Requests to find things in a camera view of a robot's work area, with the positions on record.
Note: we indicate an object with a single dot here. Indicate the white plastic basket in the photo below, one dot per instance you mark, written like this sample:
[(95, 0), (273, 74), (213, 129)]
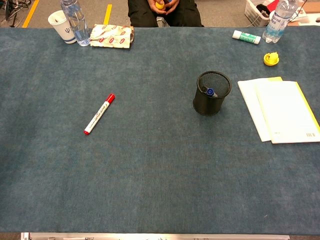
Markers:
[(252, 13)]

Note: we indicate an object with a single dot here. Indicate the blue-labelled water bottle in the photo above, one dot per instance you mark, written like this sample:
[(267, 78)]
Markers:
[(276, 27)]

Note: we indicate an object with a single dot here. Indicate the aluminium table edge rail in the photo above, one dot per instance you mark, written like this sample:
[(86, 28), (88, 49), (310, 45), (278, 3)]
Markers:
[(150, 236)]

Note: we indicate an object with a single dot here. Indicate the white green glue stick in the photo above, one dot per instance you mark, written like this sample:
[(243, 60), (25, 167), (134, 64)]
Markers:
[(246, 37)]

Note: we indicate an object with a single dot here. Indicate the blue felt table mat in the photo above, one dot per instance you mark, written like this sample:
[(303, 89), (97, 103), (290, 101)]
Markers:
[(150, 162)]

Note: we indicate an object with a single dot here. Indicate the yellow ball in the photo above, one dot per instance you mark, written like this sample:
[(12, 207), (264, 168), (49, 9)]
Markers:
[(159, 5)]

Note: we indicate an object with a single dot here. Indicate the blue cap marker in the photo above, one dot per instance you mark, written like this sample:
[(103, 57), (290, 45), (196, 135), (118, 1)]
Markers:
[(210, 91)]

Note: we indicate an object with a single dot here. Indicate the crumpled red-printed paper bag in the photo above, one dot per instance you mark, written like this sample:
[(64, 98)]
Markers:
[(110, 36)]

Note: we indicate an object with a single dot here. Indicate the black wheeled chair base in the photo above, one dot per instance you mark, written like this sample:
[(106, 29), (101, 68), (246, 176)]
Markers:
[(12, 8)]

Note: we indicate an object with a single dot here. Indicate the brown cardboard box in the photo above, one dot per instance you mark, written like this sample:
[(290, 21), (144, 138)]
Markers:
[(313, 6)]

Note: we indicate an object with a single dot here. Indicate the clear unlabelled water bottle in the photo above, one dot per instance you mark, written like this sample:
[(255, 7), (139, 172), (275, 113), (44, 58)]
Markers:
[(78, 25)]

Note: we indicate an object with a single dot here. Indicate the white notebook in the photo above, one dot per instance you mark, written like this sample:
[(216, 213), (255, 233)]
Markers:
[(287, 112)]

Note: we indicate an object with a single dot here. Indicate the chrome stool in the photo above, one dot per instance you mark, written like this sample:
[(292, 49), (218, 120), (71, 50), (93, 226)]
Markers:
[(160, 22)]

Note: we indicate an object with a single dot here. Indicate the white paper sheet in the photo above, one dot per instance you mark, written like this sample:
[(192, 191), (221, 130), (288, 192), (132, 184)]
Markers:
[(251, 100)]

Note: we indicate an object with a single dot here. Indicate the seated person in black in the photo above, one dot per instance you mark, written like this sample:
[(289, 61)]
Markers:
[(140, 15)]

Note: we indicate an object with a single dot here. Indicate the red cap white marker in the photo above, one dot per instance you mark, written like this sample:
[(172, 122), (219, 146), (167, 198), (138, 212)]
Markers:
[(98, 115)]

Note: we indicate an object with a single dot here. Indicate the black mesh pen cup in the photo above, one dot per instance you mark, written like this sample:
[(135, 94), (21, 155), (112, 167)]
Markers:
[(207, 107)]

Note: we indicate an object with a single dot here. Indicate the white paper cup blue logo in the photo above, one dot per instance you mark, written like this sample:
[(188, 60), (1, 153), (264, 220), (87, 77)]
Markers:
[(63, 27)]

